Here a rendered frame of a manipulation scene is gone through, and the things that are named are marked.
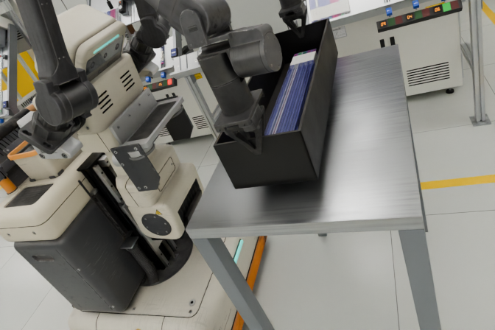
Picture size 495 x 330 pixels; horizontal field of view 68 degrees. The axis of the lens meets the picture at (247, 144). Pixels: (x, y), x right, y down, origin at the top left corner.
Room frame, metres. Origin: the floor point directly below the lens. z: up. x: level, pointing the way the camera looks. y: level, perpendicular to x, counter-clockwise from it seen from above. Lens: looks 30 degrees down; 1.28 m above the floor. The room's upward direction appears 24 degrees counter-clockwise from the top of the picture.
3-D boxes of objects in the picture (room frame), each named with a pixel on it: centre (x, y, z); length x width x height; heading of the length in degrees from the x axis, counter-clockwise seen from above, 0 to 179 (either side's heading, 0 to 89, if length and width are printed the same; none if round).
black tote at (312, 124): (0.82, -0.15, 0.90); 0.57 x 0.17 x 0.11; 152
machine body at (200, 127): (2.82, 0.21, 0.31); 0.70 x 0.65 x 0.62; 63
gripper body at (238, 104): (0.58, -0.01, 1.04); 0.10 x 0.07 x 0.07; 152
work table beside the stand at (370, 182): (0.81, -0.17, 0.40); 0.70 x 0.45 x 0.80; 152
